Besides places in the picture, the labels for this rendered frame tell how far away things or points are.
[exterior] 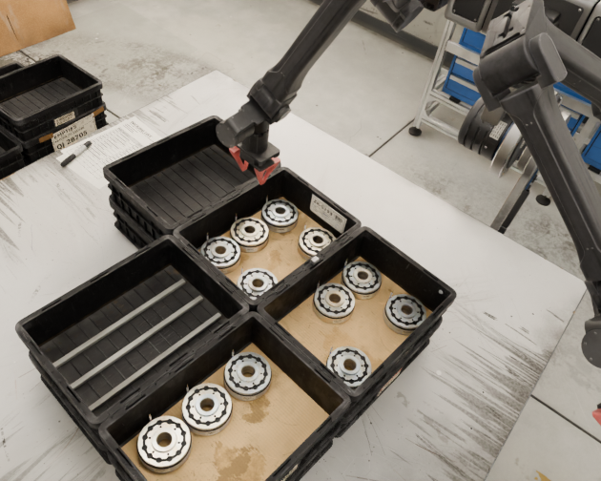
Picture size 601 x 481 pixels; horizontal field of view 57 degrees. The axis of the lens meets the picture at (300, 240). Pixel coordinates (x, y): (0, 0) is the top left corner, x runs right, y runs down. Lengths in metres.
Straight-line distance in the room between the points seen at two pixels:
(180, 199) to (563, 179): 1.05
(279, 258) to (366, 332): 0.31
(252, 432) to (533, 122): 0.80
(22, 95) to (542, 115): 2.22
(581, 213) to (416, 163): 2.36
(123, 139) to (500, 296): 1.34
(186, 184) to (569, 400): 1.75
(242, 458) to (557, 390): 1.64
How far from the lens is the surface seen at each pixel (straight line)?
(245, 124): 1.14
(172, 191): 1.63
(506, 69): 0.85
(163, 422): 1.19
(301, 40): 1.03
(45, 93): 2.67
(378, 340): 1.36
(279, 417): 1.23
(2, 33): 3.94
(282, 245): 1.49
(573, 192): 0.89
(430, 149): 3.35
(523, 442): 2.37
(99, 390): 1.28
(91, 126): 2.57
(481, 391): 1.54
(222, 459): 1.19
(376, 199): 1.87
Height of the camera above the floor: 1.95
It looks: 48 degrees down
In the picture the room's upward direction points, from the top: 10 degrees clockwise
